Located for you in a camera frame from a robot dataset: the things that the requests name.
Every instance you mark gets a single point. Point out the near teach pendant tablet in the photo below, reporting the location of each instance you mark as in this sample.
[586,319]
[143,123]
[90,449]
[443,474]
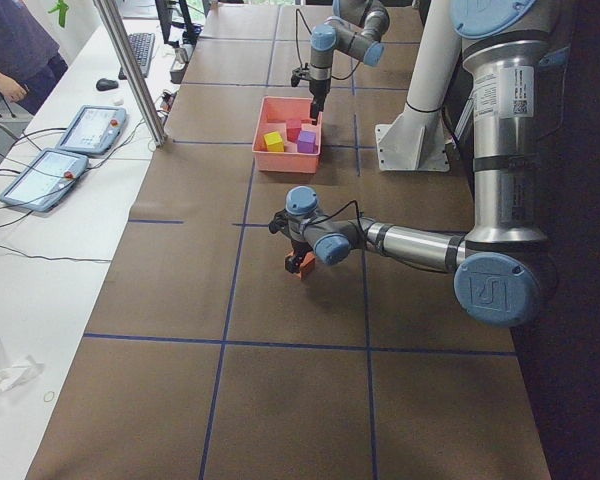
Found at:
[45,181]

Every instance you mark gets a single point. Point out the crumpled white paper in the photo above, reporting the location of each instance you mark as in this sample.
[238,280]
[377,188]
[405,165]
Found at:
[14,373]

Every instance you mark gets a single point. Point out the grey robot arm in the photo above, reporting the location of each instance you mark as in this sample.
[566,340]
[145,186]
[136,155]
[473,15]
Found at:
[489,239]
[356,29]

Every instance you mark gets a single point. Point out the person in dark clothes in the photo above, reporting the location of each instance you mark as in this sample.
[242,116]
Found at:
[31,64]

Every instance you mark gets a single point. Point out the purple foam block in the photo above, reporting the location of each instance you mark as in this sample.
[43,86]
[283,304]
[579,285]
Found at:
[306,142]

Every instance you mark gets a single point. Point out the pink plastic bin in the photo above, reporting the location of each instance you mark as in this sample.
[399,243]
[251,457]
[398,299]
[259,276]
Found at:
[274,112]

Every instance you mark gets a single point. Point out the far teach pendant tablet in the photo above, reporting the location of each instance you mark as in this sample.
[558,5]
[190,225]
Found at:
[93,130]

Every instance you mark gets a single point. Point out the teach pendant tablet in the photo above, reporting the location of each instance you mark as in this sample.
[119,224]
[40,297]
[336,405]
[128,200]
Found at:
[93,130]
[45,181]

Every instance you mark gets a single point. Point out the yellow-green foam block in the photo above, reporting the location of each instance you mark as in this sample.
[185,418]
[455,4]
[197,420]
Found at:
[274,142]

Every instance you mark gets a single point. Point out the black computer mouse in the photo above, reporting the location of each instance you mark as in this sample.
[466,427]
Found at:
[105,84]

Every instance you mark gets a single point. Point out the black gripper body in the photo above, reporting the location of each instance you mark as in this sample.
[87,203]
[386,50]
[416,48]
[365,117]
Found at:
[318,90]
[297,248]

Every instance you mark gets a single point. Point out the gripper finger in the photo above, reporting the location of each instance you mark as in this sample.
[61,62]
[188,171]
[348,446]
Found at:
[316,108]
[296,262]

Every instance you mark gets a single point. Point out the black computer keyboard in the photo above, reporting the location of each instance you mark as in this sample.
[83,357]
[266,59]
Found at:
[142,45]

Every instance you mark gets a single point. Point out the pink foam block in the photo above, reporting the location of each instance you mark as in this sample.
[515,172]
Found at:
[293,129]

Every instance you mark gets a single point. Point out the aluminium frame post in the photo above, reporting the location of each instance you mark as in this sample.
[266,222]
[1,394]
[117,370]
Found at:
[114,26]

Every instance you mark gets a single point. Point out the orange foam block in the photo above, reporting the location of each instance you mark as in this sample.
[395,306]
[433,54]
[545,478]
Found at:
[307,266]

